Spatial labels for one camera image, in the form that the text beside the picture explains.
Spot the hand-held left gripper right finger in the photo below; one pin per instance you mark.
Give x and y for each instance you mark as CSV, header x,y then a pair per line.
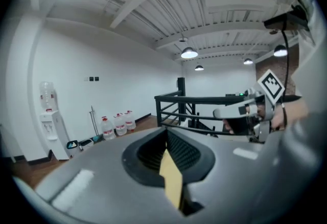
x,y
230,179

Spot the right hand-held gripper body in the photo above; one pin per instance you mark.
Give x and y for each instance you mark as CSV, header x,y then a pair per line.
x,y
270,87

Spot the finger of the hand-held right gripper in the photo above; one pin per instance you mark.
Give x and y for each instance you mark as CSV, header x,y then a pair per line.
x,y
230,111

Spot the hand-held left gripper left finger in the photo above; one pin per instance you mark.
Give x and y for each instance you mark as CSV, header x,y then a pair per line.
x,y
102,179

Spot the person's right forearm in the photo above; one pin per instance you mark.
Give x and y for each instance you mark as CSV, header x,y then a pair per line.
x,y
296,111

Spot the person's right hand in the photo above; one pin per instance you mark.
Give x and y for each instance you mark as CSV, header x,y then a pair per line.
x,y
278,118

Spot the black pendant lamp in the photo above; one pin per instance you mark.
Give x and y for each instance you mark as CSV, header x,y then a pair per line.
x,y
248,62
189,53
199,68
280,51

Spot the black metal railing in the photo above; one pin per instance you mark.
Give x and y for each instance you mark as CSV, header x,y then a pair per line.
x,y
194,100

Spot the white rectangular bin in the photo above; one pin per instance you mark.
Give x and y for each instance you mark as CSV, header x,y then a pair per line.
x,y
86,143

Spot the white bin blue bag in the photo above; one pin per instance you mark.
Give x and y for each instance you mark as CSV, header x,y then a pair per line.
x,y
73,147

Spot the person's white shirt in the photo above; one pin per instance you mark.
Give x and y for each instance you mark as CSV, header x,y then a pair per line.
x,y
314,64

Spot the clear water bottle red label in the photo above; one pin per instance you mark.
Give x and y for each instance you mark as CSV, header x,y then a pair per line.
x,y
130,121
107,129
120,125

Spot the white water dispenser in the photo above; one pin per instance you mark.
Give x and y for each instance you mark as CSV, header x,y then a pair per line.
x,y
55,136

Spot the large clear water jug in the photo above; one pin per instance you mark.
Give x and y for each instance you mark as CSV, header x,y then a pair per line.
x,y
47,95

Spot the black square post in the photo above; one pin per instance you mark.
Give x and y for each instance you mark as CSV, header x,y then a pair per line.
x,y
181,87

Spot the black wall switches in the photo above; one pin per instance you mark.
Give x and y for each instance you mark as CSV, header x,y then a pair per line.
x,y
91,79

